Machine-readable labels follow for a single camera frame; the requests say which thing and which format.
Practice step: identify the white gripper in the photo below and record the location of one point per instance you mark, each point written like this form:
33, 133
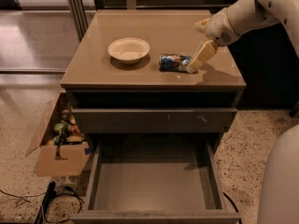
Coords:
219, 27

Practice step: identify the blue redbull can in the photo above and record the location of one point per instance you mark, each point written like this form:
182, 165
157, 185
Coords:
173, 62

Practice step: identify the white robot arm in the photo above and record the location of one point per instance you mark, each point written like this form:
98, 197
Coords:
279, 199

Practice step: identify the grey drawer cabinet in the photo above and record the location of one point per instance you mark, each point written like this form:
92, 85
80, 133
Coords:
95, 80

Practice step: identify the white paper bowl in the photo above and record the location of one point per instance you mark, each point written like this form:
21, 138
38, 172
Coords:
129, 50

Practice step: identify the colourful toys in box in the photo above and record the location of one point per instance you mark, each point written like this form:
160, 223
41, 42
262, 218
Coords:
67, 131

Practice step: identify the brown cardboard box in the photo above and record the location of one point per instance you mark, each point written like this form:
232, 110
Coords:
57, 160

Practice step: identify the black power strip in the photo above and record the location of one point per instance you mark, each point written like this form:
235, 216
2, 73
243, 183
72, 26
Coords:
48, 197

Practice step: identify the metal window frame post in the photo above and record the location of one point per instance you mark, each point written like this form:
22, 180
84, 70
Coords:
79, 17

